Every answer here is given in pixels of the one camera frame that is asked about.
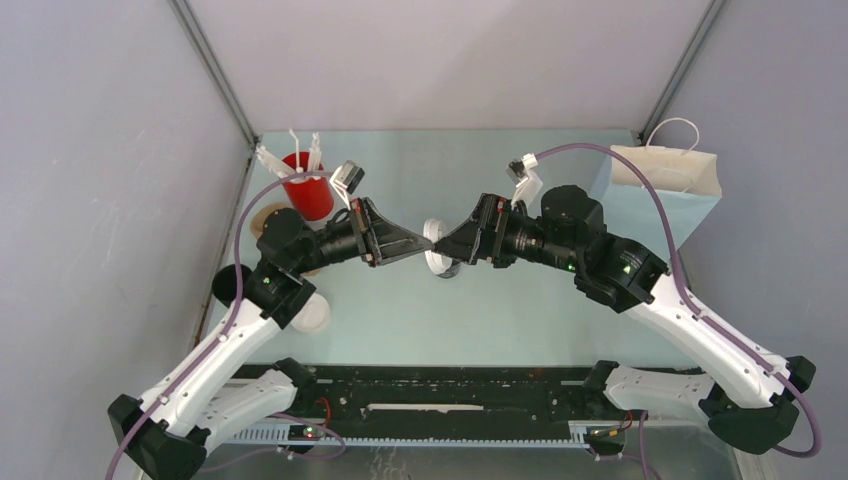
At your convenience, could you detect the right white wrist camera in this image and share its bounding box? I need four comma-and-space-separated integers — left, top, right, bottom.
506, 153, 543, 207

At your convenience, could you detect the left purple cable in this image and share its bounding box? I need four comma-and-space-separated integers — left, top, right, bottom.
104, 170, 336, 480

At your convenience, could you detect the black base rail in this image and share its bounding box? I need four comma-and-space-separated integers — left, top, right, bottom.
230, 365, 641, 450

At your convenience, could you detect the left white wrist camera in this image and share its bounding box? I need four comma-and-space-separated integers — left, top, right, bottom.
329, 160, 365, 209

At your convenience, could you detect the purple cable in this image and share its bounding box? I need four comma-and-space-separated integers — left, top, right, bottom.
533, 142, 823, 458
104, 170, 336, 480

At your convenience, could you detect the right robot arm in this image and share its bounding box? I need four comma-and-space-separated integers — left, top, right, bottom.
435, 185, 816, 455

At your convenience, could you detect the white lid stack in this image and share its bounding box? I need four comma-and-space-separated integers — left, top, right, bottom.
290, 293, 331, 334

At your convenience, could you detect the brown cardboard tray stack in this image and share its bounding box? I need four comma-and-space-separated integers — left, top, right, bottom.
250, 204, 320, 276

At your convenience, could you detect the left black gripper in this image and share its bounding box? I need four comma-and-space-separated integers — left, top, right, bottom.
294, 198, 432, 274

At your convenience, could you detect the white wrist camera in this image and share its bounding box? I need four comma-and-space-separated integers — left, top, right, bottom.
329, 160, 365, 209
506, 153, 543, 207

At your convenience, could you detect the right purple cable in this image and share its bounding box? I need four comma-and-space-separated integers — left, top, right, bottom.
533, 142, 823, 458

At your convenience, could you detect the red cup holder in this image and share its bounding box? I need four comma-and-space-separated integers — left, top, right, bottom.
283, 177, 334, 221

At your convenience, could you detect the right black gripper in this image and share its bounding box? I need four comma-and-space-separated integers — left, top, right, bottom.
431, 194, 579, 274

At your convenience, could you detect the white paper bag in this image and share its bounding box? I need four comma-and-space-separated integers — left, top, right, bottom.
610, 117, 723, 197

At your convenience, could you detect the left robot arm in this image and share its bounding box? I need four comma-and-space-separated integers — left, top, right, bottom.
108, 198, 433, 479

